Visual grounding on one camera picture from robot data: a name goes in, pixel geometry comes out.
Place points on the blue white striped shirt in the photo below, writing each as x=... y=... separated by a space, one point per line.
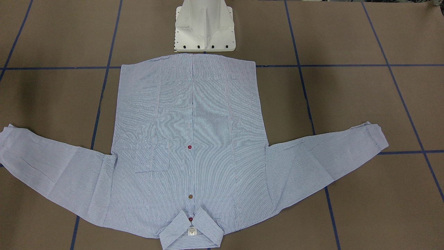
x=190 y=160

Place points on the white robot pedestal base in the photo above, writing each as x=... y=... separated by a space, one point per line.
x=204 y=26

